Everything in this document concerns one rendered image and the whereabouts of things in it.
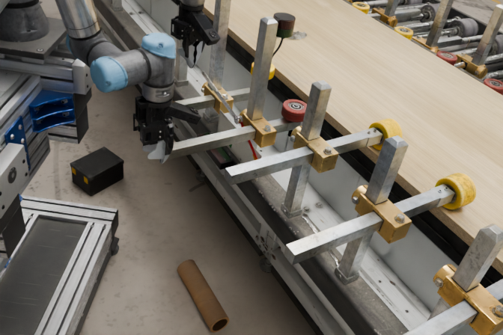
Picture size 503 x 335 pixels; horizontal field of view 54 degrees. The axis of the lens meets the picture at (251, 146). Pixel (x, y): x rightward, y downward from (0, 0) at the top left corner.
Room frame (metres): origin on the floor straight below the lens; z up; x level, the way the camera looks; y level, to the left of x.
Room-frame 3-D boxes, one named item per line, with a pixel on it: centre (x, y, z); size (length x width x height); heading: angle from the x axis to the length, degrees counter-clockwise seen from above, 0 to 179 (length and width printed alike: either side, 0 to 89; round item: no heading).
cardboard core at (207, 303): (1.21, 0.10, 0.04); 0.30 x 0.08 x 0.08; 36
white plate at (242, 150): (1.25, 0.04, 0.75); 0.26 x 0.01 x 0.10; 36
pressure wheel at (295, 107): (1.28, -0.11, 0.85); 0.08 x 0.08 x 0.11
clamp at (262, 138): (1.23, -0.01, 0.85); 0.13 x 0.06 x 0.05; 36
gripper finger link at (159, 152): (1.01, 0.24, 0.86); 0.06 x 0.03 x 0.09; 126
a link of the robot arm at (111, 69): (0.95, 0.32, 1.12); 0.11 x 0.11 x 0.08; 50
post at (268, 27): (1.25, 0.01, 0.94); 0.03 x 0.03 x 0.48; 36
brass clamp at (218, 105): (1.43, 0.14, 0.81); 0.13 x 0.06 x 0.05; 36
